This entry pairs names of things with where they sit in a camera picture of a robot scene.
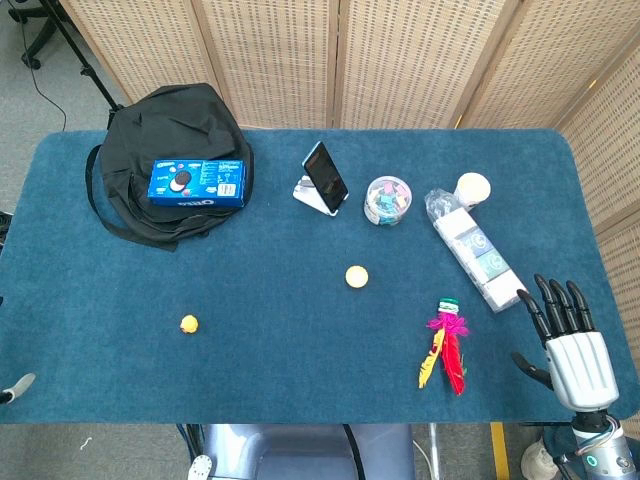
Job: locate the white shoe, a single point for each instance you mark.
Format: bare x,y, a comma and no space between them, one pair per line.
539,461

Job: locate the woven folding screen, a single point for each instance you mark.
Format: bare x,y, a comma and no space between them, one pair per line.
400,60

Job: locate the yellow rubber duck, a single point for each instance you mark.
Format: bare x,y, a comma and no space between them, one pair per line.
189,324

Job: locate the black office chair base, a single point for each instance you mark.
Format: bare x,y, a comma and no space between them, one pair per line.
42,34

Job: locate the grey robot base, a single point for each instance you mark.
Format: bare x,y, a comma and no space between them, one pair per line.
300,452

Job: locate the black backpack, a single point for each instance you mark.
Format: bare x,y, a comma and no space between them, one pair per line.
165,120

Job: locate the pink red feather toy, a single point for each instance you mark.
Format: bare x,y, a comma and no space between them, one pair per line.
452,350

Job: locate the plastic-wrapped tissue pack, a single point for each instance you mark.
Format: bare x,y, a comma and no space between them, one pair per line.
480,250

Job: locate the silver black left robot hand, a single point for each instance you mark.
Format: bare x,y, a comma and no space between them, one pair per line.
20,386

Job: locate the clear jar of binder clips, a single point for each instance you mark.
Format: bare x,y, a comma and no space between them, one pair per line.
388,200

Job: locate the white paper cup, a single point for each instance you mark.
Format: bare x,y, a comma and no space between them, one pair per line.
472,189

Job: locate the blue carpet table cover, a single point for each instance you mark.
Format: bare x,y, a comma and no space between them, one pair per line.
275,310

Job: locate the white folding phone stand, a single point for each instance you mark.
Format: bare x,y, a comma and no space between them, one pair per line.
306,193

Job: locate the black smartphone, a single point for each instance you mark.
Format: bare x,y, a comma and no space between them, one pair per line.
325,175

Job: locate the blue Oreo cookie box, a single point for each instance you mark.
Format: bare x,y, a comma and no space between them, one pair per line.
200,185

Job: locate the yellow cupcake mold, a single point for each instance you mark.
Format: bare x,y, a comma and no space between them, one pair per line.
357,277

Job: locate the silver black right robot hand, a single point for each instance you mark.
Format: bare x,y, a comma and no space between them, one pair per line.
582,370

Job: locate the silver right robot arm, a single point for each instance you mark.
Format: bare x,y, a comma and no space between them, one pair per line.
610,460

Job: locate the white perforated bracket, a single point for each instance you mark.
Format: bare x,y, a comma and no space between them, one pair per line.
200,469

